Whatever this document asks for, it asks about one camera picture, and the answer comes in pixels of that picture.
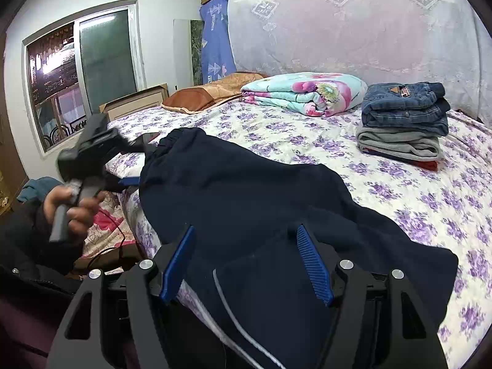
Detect person's left hand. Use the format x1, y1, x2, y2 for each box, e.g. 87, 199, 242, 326
43, 184, 107, 240

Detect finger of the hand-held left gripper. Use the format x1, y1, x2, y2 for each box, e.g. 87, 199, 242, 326
101, 175, 141, 193
122, 140, 159, 157

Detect framed picture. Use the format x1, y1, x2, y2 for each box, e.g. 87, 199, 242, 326
99, 82, 170, 123

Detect navy blue pants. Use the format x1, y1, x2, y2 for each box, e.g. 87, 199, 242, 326
138, 127, 459, 369

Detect folded grey pants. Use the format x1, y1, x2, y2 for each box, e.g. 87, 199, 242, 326
355, 125, 446, 162

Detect black cable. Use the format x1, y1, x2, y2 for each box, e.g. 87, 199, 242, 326
82, 208, 135, 273

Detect person's left forearm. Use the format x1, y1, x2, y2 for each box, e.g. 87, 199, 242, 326
0, 199, 85, 296

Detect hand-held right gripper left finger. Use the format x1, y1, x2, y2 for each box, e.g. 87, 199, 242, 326
48, 224, 197, 369

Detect teal cloth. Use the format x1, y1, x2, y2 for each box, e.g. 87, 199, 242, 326
17, 176, 59, 202

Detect white lace cover cloth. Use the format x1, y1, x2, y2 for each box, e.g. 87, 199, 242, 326
227, 0, 487, 120

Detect folded red garment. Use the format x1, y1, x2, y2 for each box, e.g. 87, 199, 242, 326
363, 148, 439, 173

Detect folded blue jeans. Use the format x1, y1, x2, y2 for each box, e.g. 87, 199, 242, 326
361, 81, 451, 137

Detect window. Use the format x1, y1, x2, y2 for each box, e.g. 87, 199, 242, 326
21, 0, 149, 159

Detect bed with purple floral sheet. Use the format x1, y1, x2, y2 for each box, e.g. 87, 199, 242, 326
104, 102, 492, 369

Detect white board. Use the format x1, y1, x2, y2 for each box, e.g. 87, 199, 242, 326
173, 18, 193, 90

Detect folded floral blanket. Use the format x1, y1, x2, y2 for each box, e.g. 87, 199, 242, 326
241, 72, 368, 118

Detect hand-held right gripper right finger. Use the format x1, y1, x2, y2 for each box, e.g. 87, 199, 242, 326
295, 223, 449, 369

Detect green painting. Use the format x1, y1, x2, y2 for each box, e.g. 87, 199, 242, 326
190, 19, 205, 85

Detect brown orange pillow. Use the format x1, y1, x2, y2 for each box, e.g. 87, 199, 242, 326
161, 71, 270, 115

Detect pink floral cloth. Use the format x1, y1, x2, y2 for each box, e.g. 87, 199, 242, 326
81, 190, 137, 258

